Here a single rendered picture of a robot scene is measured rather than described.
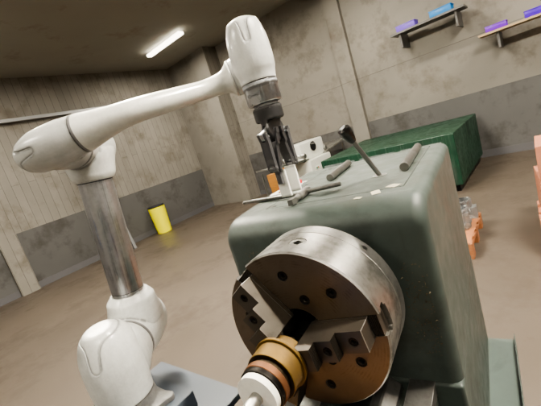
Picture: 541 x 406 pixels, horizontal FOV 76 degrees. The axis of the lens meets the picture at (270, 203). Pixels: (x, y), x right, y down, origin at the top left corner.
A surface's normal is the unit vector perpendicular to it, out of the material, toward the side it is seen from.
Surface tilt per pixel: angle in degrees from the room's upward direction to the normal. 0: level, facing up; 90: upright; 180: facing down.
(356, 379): 90
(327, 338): 8
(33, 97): 90
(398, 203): 42
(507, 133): 90
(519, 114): 90
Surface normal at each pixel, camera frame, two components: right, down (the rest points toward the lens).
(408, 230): -0.49, 0.31
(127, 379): 0.65, -0.08
